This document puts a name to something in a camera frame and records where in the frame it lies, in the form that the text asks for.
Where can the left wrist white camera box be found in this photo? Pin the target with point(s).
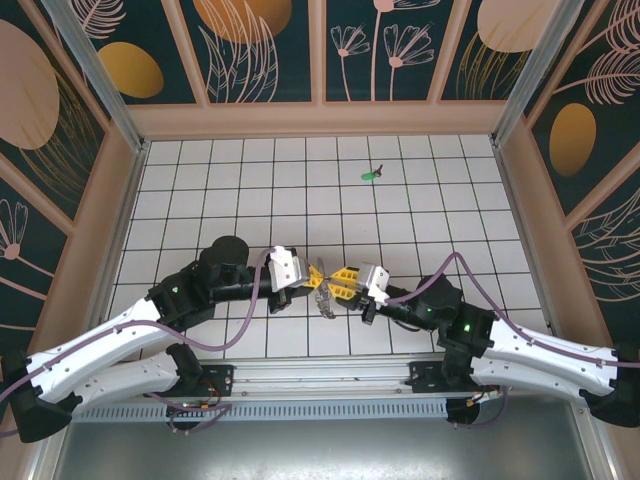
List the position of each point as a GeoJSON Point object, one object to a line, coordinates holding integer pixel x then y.
{"type": "Point", "coordinates": [287, 270]}

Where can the grey metal sheet panel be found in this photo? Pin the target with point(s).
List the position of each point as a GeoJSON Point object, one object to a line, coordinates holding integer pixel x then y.
{"type": "Point", "coordinates": [320, 455]}

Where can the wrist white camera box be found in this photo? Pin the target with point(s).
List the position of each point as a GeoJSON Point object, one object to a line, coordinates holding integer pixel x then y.
{"type": "Point", "coordinates": [372, 280]}
{"type": "Point", "coordinates": [287, 270]}

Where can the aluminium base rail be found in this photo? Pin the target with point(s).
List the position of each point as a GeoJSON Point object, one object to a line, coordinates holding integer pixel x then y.
{"type": "Point", "coordinates": [320, 375]}

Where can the aluminium corner post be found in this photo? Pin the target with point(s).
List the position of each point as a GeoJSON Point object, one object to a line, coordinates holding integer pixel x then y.
{"type": "Point", "coordinates": [107, 95]}
{"type": "Point", "coordinates": [525, 85]}

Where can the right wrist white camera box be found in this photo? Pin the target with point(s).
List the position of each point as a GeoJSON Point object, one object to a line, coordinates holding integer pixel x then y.
{"type": "Point", "coordinates": [372, 280]}

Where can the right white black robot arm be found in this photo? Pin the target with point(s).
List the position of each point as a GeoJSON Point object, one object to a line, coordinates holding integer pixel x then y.
{"type": "Point", "coordinates": [550, 350]}

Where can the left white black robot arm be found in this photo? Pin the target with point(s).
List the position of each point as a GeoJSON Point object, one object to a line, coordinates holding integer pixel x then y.
{"type": "Point", "coordinates": [100, 340]}

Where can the green headed key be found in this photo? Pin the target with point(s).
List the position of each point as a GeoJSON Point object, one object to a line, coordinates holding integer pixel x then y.
{"type": "Point", "coordinates": [369, 176]}

